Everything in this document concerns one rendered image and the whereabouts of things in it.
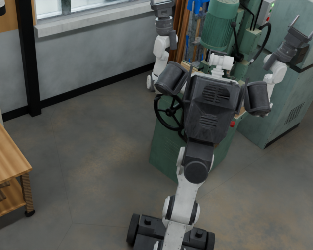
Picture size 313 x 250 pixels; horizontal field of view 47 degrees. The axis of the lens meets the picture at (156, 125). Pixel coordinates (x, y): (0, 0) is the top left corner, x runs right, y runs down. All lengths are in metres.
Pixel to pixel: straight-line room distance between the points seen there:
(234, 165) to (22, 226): 1.82
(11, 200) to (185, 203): 1.23
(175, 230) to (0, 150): 1.21
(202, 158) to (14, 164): 1.21
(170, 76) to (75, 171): 1.52
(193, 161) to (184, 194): 0.35
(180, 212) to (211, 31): 1.09
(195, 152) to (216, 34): 0.85
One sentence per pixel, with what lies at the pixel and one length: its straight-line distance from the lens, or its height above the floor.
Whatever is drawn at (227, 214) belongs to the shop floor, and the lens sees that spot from 2.95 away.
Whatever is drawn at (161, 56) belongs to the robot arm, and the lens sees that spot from 1.93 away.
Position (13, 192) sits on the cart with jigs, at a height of 0.18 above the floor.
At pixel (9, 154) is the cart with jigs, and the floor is 0.53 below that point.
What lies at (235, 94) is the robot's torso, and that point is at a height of 1.39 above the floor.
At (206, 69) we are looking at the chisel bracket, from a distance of 2.45.
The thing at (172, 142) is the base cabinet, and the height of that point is 0.39.
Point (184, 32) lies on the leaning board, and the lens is 3.88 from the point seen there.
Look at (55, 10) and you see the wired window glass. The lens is 3.27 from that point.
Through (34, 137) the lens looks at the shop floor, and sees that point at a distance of 3.32.
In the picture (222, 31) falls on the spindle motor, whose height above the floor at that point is 1.33.
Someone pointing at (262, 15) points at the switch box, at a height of 1.39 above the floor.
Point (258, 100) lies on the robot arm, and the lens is 1.79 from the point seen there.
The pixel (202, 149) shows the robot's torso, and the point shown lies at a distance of 1.76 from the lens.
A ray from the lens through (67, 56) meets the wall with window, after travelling 3.44.
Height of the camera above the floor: 2.29
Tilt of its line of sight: 41 degrees down
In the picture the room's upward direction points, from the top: 11 degrees clockwise
